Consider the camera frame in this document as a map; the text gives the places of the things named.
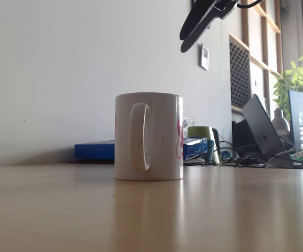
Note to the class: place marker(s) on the green cup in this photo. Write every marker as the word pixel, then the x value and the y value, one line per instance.
pixel 201 131

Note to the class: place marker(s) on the black grille panel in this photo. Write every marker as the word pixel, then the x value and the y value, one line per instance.
pixel 240 76

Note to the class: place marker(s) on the wooden shelf unit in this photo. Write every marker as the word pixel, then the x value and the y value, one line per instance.
pixel 268 52

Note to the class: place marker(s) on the green potted plant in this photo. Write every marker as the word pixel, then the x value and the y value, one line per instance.
pixel 295 76

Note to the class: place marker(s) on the white mug with pink print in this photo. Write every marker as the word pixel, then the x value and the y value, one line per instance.
pixel 161 136

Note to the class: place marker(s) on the black box behind laptop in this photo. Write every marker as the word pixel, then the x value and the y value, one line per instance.
pixel 241 136

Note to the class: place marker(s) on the grey laptop on stand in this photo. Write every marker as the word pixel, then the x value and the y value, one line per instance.
pixel 264 126

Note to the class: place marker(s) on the white desk lamp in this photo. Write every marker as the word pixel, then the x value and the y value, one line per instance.
pixel 281 123

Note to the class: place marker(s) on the dark flat monitor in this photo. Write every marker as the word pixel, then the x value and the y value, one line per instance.
pixel 295 118

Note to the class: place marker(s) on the blue folder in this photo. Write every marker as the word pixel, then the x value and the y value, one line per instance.
pixel 93 151

